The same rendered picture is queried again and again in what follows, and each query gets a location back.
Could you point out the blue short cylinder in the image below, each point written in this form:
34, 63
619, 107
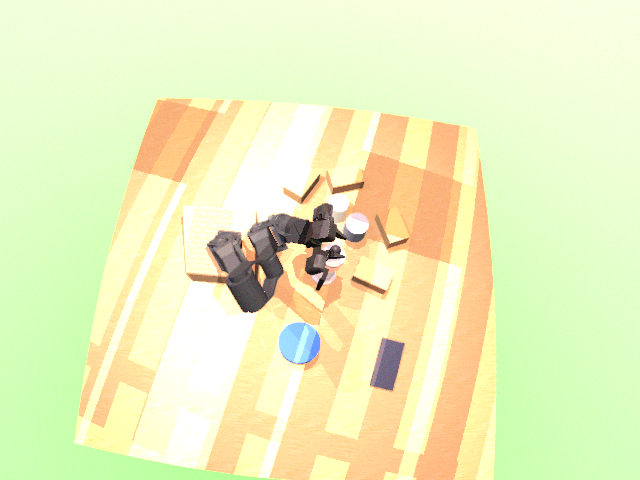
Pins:
299, 343

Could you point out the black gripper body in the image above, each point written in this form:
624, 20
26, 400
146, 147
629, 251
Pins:
315, 264

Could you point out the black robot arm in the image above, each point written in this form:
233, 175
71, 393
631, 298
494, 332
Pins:
241, 280

